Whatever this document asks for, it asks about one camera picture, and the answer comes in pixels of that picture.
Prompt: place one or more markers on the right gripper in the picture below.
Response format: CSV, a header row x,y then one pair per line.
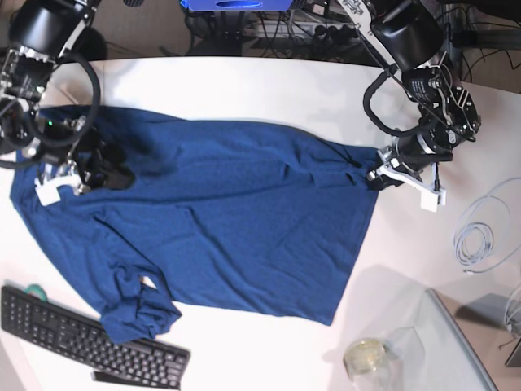
x,y
63,143

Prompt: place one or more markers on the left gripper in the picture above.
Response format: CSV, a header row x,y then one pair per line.
x,y
415,154

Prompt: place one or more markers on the dark blue t-shirt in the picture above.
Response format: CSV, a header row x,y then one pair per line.
x,y
229,214

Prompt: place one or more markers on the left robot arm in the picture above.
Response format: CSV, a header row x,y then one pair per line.
x,y
406,42

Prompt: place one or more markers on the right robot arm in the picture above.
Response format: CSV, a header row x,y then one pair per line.
x,y
43,36

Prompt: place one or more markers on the green tape roll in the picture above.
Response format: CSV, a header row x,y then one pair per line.
x,y
35,290

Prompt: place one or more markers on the black power strip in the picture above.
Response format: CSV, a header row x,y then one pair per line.
x,y
297,30

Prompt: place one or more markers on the black computer keyboard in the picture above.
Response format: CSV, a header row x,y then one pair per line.
x,y
84,340

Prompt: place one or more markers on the clear tape roll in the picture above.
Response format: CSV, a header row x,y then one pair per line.
x,y
364,356

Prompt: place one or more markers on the blue box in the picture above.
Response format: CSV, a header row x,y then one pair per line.
x,y
236,5

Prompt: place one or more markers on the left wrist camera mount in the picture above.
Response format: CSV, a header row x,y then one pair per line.
x,y
432,195

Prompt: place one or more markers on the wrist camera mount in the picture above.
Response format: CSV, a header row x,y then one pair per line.
x,y
432,195
57,187

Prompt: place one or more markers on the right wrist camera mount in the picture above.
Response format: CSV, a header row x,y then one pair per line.
x,y
57,187

